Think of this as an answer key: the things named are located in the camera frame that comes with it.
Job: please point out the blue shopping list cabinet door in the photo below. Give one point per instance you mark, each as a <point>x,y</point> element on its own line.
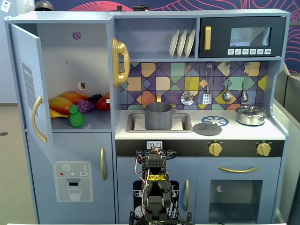
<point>25,47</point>

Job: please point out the white wall paper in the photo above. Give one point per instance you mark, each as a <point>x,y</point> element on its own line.
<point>5,5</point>

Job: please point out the gold toy faucet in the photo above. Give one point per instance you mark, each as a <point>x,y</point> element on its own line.
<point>159,97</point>

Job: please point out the orange red toy mango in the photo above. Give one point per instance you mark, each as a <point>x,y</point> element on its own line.
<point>75,96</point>

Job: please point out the dark helmet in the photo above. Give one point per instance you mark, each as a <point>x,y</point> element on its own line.
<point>44,5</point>

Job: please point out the purple toy grapes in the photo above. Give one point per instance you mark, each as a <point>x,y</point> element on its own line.
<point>85,106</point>

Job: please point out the orange toy fruit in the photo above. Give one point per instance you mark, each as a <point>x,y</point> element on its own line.
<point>107,95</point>

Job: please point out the gray pot lid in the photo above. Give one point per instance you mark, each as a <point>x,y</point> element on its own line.
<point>207,130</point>

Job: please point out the steel toy skimmer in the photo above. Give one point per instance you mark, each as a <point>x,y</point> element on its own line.
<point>187,98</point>

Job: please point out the dark toy grapes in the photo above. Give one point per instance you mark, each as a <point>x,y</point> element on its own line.
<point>95,98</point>

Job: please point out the gold toy telephone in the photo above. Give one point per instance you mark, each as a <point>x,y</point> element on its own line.
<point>117,58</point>

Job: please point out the blue oven door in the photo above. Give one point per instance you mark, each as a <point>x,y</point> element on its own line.
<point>269,187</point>

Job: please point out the white toy plate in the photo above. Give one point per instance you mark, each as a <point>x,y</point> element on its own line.
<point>189,43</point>
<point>181,43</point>
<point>173,44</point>

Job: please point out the small black block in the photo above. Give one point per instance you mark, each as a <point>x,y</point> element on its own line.
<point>119,8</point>

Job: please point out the black round object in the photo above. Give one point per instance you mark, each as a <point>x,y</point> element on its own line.
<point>140,8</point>

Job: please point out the blue stove burner disc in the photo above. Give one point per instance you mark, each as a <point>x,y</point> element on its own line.
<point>220,120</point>
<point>241,123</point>

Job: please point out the blue wooden toy kitchen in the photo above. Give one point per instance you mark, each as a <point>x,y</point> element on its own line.
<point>70,17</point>

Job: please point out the steel toy spatula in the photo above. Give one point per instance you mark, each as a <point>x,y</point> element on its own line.
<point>206,99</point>

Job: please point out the yellow toy banana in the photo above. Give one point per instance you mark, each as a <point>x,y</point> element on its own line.
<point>56,114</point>

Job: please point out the green toy vegetable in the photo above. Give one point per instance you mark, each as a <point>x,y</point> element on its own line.
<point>77,119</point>

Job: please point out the steel toy pot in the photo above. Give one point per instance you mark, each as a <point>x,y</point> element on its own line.
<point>250,119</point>

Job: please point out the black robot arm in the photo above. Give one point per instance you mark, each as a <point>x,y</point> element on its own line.
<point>154,201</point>

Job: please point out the blue dishwasher door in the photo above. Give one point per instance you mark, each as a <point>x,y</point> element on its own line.
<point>124,173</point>

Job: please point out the gold stove knob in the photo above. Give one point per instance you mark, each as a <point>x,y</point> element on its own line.
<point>263,149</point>
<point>215,149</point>

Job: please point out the gray desk divider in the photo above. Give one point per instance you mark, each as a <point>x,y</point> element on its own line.
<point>286,164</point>

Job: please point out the steel toy ladle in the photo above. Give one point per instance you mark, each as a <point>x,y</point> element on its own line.
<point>226,96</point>

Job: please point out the steel toy whisk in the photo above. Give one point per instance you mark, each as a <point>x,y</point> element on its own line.
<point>245,96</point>

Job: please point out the gray toy sink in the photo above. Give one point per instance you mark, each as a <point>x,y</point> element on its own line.
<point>131,122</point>

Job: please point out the yellow red toy mango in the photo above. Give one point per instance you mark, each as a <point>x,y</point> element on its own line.
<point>59,105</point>

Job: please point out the gray plastic pot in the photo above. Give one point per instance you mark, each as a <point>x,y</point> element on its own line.
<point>158,117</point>

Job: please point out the blue ice dispenser door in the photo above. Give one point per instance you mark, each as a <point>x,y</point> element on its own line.
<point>77,145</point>

